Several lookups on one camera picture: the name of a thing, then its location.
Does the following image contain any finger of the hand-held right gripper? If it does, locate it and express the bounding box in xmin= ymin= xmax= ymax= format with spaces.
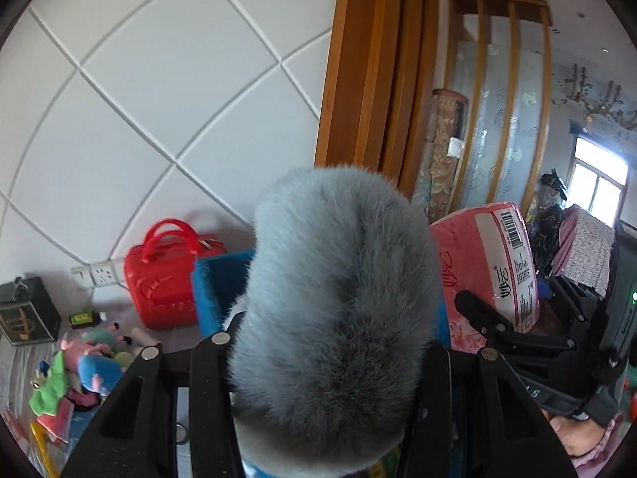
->
xmin=454 ymin=289 xmax=580 ymax=357
xmin=537 ymin=273 xmax=605 ymax=322

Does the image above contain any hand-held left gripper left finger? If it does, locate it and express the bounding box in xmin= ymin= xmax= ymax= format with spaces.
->
xmin=60 ymin=331 xmax=247 ymax=478

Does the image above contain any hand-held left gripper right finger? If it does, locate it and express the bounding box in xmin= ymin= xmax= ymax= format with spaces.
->
xmin=398 ymin=345 xmax=580 ymax=478

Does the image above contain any pink tissue pack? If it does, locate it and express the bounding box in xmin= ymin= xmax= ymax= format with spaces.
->
xmin=430 ymin=202 xmax=541 ymax=354

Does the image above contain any blue storage bin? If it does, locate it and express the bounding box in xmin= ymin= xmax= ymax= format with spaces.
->
xmin=193 ymin=251 xmax=453 ymax=353

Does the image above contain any grey furry plush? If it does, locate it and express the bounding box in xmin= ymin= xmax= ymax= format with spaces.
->
xmin=226 ymin=164 xmax=442 ymax=475

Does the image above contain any person's right forearm pink sleeve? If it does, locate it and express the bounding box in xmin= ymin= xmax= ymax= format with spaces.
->
xmin=570 ymin=408 xmax=630 ymax=471

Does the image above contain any person's right hand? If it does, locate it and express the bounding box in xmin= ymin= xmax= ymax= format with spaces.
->
xmin=547 ymin=411 xmax=615 ymax=459

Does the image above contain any floral cloth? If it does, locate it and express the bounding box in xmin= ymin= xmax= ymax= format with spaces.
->
xmin=555 ymin=205 xmax=617 ymax=290

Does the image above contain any white cardboard roll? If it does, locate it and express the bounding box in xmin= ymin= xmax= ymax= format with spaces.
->
xmin=131 ymin=327 xmax=162 ymax=349

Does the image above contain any red handbag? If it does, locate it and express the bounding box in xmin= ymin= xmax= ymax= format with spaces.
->
xmin=123 ymin=219 xmax=228 ymax=330

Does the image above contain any blue pig plush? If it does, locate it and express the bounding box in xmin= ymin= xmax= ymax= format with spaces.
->
xmin=76 ymin=356 xmax=126 ymax=395

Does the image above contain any window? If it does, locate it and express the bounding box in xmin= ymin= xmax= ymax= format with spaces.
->
xmin=571 ymin=135 xmax=632 ymax=224

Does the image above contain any pink pig plush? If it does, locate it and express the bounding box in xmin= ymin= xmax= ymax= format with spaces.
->
xmin=60 ymin=323 xmax=134 ymax=359

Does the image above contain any small dark bottle green label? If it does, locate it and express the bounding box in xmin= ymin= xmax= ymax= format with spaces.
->
xmin=68 ymin=311 xmax=109 ymax=330

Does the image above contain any green dinosaur plush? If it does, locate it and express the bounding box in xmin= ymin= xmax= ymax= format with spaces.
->
xmin=28 ymin=351 xmax=69 ymax=415

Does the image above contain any rolled patterned carpet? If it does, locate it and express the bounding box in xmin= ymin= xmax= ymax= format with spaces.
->
xmin=425 ymin=90 xmax=469 ymax=222

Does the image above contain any black box gold print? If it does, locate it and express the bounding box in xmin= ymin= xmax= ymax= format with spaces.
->
xmin=0 ymin=276 xmax=61 ymax=347

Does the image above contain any wooden slat glass partition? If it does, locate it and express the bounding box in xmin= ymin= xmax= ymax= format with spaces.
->
xmin=444 ymin=0 xmax=554 ymax=212

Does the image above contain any gold chandelier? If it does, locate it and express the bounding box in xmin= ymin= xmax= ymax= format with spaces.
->
xmin=551 ymin=64 xmax=637 ymax=127

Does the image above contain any white wall socket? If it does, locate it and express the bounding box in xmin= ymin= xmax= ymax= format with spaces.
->
xmin=70 ymin=260 xmax=119 ymax=288

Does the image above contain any wooden door frame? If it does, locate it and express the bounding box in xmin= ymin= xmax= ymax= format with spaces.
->
xmin=313 ymin=0 xmax=441 ymax=200

